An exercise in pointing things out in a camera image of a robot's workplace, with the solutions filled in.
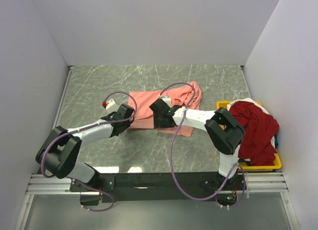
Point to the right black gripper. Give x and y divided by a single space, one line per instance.
157 123

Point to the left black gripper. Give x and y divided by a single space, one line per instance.
128 123

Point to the pink t shirt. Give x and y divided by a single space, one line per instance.
190 95

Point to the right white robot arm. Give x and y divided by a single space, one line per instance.
225 132

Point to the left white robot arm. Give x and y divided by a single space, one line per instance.
58 156

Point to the yellow plastic bin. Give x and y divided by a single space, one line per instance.
248 165

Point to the black base beam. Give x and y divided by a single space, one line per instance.
156 186

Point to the red t shirt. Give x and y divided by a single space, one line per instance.
256 133

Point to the blue t shirt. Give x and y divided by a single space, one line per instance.
276 144

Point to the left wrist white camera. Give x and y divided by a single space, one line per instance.
110 106

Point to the wrist white camera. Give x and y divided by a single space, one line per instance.
166 99
110 106

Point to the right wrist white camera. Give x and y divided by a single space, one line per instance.
166 99

